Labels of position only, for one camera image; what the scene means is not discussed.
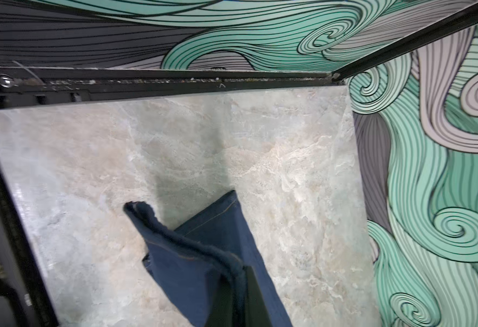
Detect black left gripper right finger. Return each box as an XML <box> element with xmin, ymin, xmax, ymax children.
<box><xmin>244</xmin><ymin>267</ymin><xmax>272</xmax><ymax>327</ymax></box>

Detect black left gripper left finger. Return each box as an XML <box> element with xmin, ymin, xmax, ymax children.
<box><xmin>204</xmin><ymin>275</ymin><xmax>235</xmax><ymax>327</ymax></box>

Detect black corner frame post left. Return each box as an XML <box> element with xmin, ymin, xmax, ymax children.
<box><xmin>332</xmin><ymin>3</ymin><xmax>478</xmax><ymax>82</ymax></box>

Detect dark blue denim trousers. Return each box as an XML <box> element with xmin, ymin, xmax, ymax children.
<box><xmin>123</xmin><ymin>191</ymin><xmax>292</xmax><ymax>326</ymax></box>

